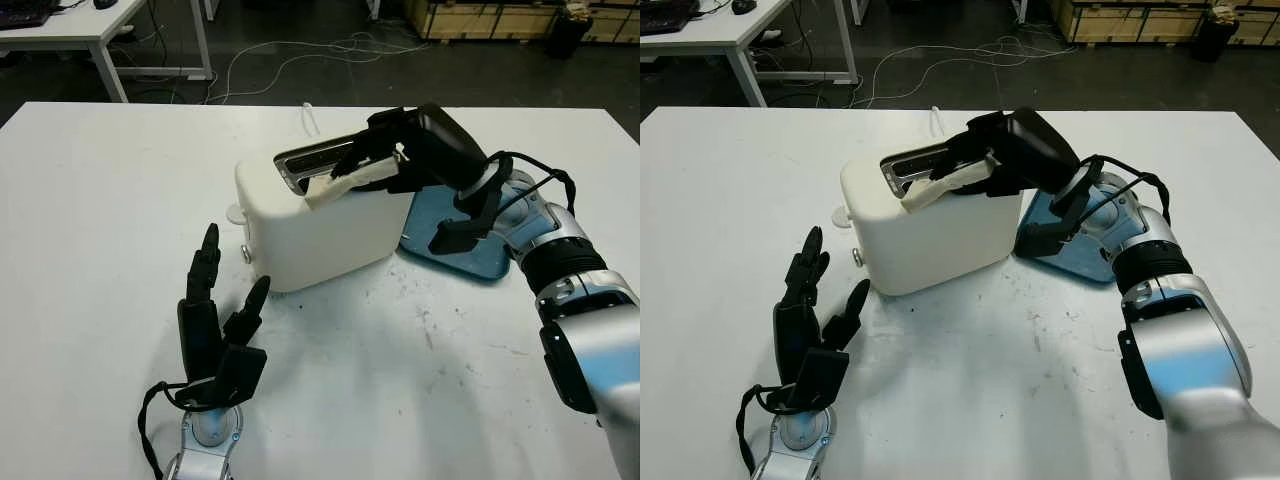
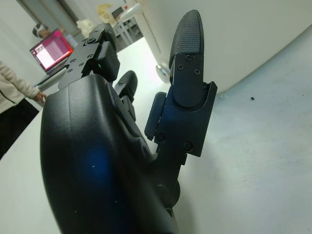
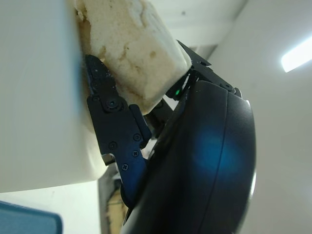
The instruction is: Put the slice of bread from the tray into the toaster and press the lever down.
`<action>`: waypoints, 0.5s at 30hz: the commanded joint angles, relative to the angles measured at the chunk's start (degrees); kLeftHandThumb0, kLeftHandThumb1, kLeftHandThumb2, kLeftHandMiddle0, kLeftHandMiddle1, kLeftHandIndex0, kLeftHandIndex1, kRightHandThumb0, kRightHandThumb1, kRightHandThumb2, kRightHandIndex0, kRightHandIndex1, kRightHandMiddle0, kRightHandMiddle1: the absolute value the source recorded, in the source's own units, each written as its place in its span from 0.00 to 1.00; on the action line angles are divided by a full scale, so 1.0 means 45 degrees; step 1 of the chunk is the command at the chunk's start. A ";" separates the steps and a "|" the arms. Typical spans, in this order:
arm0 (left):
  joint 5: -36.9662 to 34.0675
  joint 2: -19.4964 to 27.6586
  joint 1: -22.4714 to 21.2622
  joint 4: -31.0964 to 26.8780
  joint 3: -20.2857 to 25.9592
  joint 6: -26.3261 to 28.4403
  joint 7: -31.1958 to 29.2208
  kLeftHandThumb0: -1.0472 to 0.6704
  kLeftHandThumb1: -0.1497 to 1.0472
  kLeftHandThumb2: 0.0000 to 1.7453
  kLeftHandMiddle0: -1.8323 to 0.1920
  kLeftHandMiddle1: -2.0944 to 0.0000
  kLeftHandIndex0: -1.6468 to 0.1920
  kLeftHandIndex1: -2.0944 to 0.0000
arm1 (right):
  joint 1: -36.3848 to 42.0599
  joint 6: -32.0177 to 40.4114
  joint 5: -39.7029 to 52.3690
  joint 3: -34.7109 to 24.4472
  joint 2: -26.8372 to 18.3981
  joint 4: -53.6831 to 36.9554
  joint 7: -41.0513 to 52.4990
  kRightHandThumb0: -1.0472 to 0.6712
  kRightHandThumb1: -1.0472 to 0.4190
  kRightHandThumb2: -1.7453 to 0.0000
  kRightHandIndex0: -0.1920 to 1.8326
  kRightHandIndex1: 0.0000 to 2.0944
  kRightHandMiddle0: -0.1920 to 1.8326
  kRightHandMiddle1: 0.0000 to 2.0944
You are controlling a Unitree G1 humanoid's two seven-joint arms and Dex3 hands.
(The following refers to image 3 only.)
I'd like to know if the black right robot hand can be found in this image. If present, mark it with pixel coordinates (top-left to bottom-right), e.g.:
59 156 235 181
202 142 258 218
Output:
85 40 258 234

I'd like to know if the white bread slice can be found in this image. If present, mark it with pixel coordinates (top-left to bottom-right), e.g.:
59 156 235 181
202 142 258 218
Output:
74 0 192 116

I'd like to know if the white two-slot toaster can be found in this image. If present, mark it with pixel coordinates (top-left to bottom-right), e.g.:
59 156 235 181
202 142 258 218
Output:
0 0 108 195

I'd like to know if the blue plastic tray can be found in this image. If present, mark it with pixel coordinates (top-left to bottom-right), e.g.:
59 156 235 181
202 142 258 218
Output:
0 200 64 234

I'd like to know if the ceiling light panel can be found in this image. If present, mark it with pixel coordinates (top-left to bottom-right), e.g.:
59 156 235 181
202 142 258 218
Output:
280 38 312 73

